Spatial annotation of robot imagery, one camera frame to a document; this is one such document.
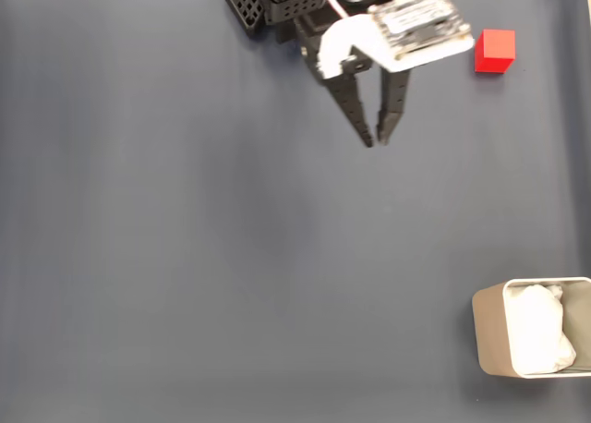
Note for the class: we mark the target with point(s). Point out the red cube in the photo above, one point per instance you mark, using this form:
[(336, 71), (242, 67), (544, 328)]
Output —
[(496, 49)]

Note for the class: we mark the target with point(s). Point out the beige rounded box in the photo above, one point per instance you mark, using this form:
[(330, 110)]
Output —
[(489, 335)]

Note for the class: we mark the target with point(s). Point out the dark blue mat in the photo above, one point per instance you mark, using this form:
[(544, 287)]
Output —
[(231, 257)]

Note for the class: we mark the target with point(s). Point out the white crumpled paper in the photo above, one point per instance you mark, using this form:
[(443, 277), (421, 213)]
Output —
[(535, 330)]

